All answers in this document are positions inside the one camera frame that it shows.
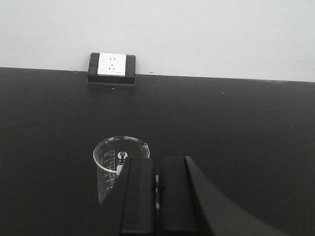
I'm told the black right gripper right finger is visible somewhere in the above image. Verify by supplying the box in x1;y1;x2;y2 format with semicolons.
159;156;285;236

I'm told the black socket mounting box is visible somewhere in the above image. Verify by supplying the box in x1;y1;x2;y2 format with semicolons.
88;53;136;85

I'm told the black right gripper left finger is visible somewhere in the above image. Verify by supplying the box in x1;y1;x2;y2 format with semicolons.
98;158;155;236

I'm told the clear glass beaker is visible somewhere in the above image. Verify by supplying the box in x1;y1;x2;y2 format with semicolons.
93;136;150;204

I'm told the white power outlet plate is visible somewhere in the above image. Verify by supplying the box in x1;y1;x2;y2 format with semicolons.
97;53;126;77

